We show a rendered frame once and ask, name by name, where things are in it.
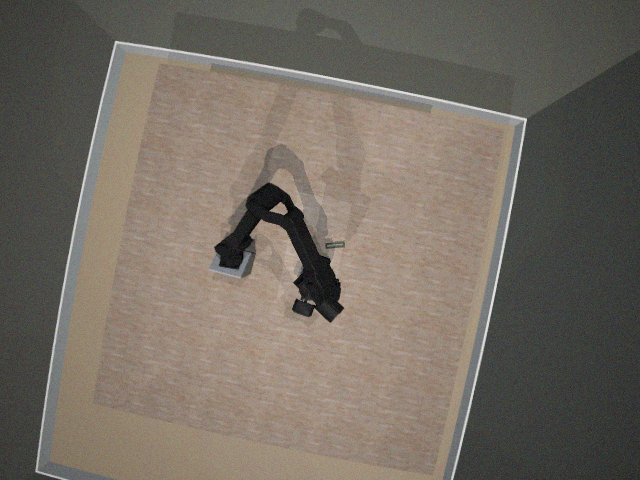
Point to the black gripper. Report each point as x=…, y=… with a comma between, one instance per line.
x=304, y=308

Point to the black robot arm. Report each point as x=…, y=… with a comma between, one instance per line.
x=318, y=282

